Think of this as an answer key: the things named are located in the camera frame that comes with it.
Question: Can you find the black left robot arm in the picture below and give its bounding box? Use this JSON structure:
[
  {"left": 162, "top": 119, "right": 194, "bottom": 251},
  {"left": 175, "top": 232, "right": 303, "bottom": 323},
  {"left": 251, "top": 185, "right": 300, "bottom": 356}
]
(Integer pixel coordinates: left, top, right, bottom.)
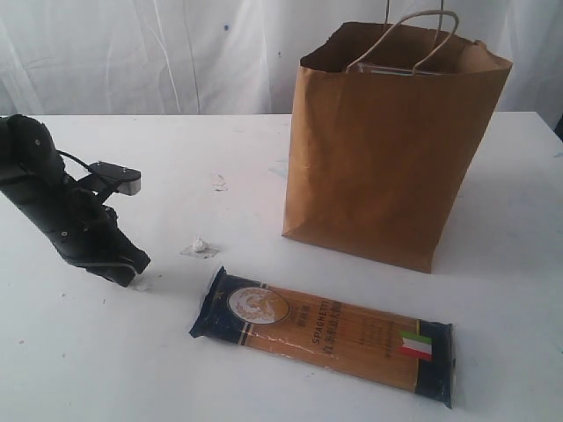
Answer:
[{"left": 1, "top": 114, "right": 150, "bottom": 287}]

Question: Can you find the large brown paper bag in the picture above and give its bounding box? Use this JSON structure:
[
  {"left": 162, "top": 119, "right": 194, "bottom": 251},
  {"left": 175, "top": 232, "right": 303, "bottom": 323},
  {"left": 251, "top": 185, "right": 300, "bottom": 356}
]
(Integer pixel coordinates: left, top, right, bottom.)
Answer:
[{"left": 282, "top": 19, "right": 512, "bottom": 273}]

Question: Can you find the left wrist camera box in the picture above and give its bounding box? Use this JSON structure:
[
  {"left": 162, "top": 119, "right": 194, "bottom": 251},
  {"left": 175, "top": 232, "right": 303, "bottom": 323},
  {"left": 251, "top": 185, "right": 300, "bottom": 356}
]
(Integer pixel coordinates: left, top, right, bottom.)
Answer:
[{"left": 85, "top": 161, "right": 142, "bottom": 196}]

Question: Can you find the torn white paper scrap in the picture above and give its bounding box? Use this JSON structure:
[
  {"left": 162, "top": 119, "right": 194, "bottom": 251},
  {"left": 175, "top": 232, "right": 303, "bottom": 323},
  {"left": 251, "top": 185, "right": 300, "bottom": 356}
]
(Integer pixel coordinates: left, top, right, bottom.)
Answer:
[{"left": 213, "top": 175, "right": 228, "bottom": 192}]

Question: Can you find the spaghetti packet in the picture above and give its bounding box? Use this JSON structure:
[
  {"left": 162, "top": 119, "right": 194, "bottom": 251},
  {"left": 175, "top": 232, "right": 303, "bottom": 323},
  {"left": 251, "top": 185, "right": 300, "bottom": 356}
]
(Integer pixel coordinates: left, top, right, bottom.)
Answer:
[{"left": 189, "top": 268, "right": 456, "bottom": 407}]

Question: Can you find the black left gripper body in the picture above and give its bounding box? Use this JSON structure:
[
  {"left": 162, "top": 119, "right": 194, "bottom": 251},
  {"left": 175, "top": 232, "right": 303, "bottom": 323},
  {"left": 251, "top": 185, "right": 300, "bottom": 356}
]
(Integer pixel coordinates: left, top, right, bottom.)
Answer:
[{"left": 8, "top": 173, "right": 122, "bottom": 267}]

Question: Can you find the white backdrop curtain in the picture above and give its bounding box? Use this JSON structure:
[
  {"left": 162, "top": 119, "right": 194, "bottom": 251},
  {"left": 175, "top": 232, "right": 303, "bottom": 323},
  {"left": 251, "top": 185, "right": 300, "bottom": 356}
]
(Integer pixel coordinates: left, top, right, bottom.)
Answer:
[{"left": 0, "top": 0, "right": 563, "bottom": 133}]

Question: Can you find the white putty lump on tape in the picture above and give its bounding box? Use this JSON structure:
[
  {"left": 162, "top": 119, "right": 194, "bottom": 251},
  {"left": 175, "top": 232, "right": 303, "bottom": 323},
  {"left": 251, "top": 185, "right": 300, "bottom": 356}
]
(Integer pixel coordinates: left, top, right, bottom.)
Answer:
[{"left": 180, "top": 236, "right": 219, "bottom": 259}]

